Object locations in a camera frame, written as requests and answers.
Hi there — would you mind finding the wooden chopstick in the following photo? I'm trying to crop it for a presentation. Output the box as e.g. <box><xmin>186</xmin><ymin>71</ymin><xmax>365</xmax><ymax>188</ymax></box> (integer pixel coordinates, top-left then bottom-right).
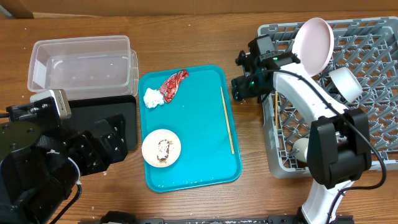
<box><xmin>274</xmin><ymin>91</ymin><xmax>279</xmax><ymax>132</ymax></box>
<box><xmin>220</xmin><ymin>86</ymin><xmax>234</xmax><ymax>155</ymax></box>

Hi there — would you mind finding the large pink plate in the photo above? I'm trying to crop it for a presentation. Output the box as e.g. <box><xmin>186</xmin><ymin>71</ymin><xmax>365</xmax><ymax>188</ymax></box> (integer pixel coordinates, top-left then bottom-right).
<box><xmin>292</xmin><ymin>17</ymin><xmax>334</xmax><ymax>77</ymax></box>

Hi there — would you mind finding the white cup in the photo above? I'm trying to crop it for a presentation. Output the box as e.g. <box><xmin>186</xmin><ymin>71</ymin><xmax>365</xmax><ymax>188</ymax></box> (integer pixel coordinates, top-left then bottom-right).
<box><xmin>289</xmin><ymin>138</ymin><xmax>309</xmax><ymax>163</ymax></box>

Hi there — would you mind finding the white bowl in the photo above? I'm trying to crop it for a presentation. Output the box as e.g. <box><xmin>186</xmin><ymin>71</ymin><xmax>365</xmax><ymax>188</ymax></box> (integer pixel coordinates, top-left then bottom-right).
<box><xmin>329</xmin><ymin>67</ymin><xmax>363</xmax><ymax>103</ymax></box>

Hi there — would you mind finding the grey dish rack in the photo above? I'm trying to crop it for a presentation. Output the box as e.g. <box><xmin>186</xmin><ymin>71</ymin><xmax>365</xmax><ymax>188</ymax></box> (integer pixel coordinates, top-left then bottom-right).
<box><xmin>261</xmin><ymin>17</ymin><xmax>397</xmax><ymax>179</ymax></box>

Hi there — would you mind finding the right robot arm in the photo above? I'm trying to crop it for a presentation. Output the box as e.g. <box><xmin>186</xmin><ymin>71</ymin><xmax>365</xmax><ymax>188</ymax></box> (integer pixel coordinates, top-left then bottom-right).
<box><xmin>231</xmin><ymin>50</ymin><xmax>371</xmax><ymax>223</ymax></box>

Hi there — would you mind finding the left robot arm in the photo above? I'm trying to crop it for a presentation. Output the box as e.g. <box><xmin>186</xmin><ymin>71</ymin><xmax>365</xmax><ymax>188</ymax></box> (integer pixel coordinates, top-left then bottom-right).
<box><xmin>1</xmin><ymin>114</ymin><xmax>128</xmax><ymax>223</ymax></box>

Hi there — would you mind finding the black bin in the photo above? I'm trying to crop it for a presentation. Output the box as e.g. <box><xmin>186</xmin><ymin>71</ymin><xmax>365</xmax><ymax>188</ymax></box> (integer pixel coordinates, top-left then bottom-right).
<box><xmin>62</xmin><ymin>95</ymin><xmax>138</xmax><ymax>151</ymax></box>

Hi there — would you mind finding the small pink plate with food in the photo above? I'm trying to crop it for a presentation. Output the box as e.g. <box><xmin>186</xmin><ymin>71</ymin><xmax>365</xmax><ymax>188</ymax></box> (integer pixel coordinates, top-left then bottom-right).
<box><xmin>141</xmin><ymin>129</ymin><xmax>182</xmax><ymax>168</ymax></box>

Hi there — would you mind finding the crumpled white tissue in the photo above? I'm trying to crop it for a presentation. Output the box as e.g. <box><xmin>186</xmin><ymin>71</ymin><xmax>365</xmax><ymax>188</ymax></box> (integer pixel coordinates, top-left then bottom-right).
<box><xmin>143</xmin><ymin>88</ymin><xmax>165</xmax><ymax>108</ymax></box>

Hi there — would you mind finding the teal tray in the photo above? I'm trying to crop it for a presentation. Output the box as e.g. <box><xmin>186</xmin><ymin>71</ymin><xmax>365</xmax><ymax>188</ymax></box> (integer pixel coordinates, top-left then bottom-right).
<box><xmin>139</xmin><ymin>65</ymin><xmax>243</xmax><ymax>192</ymax></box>

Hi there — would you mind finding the clear plastic bin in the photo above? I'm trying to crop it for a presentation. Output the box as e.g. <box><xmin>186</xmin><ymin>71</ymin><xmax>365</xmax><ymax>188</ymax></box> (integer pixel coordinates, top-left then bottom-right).
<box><xmin>27</xmin><ymin>35</ymin><xmax>139</xmax><ymax>100</ymax></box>

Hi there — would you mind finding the red snack wrapper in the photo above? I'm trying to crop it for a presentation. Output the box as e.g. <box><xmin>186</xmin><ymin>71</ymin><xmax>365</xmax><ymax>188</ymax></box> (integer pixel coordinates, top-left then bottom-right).
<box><xmin>159</xmin><ymin>69</ymin><xmax>189</xmax><ymax>103</ymax></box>

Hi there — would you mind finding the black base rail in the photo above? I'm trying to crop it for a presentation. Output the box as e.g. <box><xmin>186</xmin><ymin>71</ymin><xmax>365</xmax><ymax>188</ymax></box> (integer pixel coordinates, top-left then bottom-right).
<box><xmin>77</xmin><ymin>210</ymin><xmax>355</xmax><ymax>224</ymax></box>

